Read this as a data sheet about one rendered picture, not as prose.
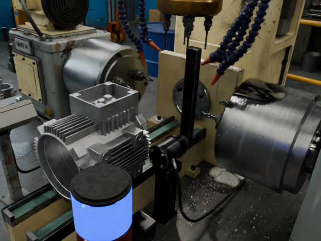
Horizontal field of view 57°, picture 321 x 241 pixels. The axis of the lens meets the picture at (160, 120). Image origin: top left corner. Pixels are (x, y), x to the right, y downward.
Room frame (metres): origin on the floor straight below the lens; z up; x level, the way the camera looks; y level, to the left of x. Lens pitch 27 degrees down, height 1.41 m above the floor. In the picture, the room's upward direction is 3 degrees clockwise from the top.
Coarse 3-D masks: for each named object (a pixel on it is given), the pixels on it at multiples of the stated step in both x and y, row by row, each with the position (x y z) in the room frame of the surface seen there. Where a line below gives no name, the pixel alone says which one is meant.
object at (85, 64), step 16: (80, 48) 1.01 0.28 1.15; (96, 48) 0.98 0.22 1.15; (112, 48) 0.96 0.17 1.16; (128, 48) 0.99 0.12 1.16; (64, 64) 1.01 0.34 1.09; (80, 64) 0.95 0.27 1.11; (96, 64) 0.91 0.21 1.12; (112, 64) 0.92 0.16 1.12; (128, 64) 0.98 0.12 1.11; (64, 80) 1.00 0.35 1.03; (80, 80) 0.92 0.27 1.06; (96, 80) 0.88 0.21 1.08; (112, 80) 0.91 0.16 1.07; (128, 80) 0.98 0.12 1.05; (144, 80) 1.05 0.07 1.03
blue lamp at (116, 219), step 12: (72, 204) 0.22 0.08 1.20; (84, 204) 0.25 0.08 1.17; (120, 204) 0.21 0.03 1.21; (84, 216) 0.20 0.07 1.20; (96, 216) 0.20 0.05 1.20; (108, 216) 0.20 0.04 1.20; (120, 216) 0.21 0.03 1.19; (84, 228) 0.20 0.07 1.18; (96, 228) 0.20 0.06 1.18; (108, 228) 0.20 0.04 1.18; (120, 228) 0.21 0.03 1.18; (96, 240) 0.20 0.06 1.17; (108, 240) 0.20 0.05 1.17
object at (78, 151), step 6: (138, 120) 0.61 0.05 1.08; (144, 120) 0.62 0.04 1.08; (42, 126) 0.56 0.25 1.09; (138, 126) 0.61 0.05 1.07; (36, 132) 0.55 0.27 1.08; (42, 132) 0.54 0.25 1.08; (78, 144) 0.49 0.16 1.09; (72, 150) 0.48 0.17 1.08; (78, 150) 0.48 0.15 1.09; (84, 150) 0.48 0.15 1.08; (78, 156) 0.47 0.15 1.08; (144, 162) 0.63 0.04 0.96
